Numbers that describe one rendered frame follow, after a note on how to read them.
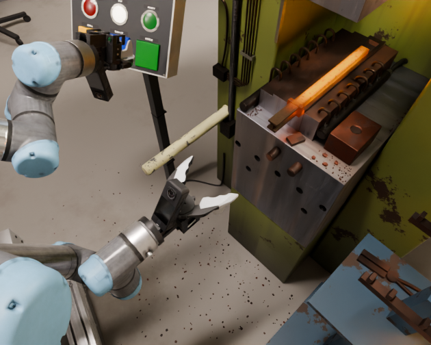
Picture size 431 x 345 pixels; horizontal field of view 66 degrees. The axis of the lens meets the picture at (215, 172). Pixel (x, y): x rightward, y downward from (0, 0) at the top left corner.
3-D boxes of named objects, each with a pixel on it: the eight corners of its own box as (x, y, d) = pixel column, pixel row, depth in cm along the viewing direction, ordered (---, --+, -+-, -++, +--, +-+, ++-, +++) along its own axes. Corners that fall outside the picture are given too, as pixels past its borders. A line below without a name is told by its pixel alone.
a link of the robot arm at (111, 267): (83, 276, 70) (68, 263, 63) (126, 241, 74) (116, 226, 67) (105, 304, 67) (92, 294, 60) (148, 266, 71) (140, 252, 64)
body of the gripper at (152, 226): (181, 198, 81) (142, 230, 76) (178, 179, 74) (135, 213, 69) (202, 218, 78) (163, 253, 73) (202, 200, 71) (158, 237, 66)
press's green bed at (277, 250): (283, 283, 161) (305, 248, 122) (227, 232, 176) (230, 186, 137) (347, 211, 183) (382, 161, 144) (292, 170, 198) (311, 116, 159)
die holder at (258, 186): (305, 248, 122) (344, 185, 85) (230, 185, 137) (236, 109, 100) (383, 161, 144) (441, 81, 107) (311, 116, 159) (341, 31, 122)
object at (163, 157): (150, 179, 124) (148, 171, 120) (141, 170, 126) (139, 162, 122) (231, 118, 141) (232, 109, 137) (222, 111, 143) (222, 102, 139)
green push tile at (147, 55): (156, 71, 99) (158, 45, 96) (134, 65, 101) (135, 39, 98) (159, 70, 101) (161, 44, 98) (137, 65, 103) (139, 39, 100)
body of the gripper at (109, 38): (128, 35, 80) (97, 37, 69) (126, 71, 84) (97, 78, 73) (100, 28, 81) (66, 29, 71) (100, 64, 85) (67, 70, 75)
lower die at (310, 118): (312, 141, 93) (319, 120, 86) (258, 105, 101) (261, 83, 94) (387, 71, 109) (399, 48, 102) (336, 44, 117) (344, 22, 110)
